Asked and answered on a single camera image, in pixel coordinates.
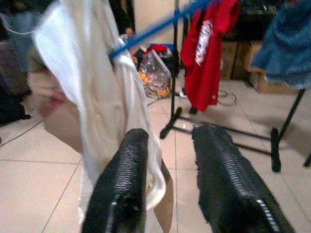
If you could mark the black desk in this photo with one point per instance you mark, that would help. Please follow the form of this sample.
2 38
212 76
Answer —
255 24

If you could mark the red crumpled cloth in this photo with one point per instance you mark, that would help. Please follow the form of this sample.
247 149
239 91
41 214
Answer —
160 49

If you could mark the black clothes rack frame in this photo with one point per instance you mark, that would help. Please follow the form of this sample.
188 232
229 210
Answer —
173 102

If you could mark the blue denim jeans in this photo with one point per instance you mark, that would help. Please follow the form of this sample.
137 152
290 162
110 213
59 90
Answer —
286 48

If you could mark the small cardboard box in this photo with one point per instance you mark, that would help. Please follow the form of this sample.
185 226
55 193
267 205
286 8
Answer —
230 60

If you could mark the clear bag colourful toys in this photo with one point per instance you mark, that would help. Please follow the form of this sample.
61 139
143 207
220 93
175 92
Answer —
155 77

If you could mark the blue plastic hanger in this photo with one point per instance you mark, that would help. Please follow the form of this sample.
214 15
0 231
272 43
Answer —
150 32

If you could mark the red t-shirt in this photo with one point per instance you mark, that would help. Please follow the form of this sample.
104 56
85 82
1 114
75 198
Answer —
206 77

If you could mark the white printed t-shirt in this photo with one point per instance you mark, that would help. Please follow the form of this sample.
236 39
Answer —
97 85

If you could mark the large cardboard box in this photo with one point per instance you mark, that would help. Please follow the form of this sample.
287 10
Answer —
267 85

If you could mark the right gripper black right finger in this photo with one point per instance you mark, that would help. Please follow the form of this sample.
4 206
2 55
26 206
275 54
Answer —
230 184

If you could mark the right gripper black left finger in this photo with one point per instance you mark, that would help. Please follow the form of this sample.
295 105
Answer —
121 184

